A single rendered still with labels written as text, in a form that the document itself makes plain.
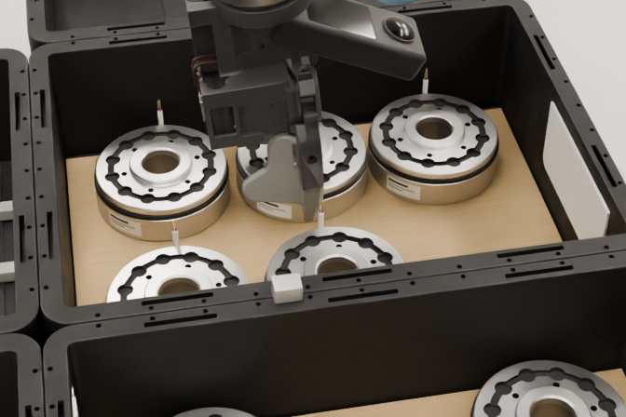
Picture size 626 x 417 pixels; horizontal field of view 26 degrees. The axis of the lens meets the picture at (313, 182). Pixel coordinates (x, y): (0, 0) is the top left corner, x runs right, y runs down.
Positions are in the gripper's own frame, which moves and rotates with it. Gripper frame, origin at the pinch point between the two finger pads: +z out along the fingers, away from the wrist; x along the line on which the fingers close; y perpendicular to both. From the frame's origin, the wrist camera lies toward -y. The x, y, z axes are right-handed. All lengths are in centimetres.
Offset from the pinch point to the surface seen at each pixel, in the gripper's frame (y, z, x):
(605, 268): -16.4, -7.5, 19.3
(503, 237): -13.6, 3.0, 6.1
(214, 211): 7.7, 0.4, 0.7
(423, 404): -4.0, 1.5, 20.9
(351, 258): -1.4, -1.9, 9.8
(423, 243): -7.5, 2.5, 5.7
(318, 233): 0.5, -1.4, 6.4
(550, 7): -32, 20, -40
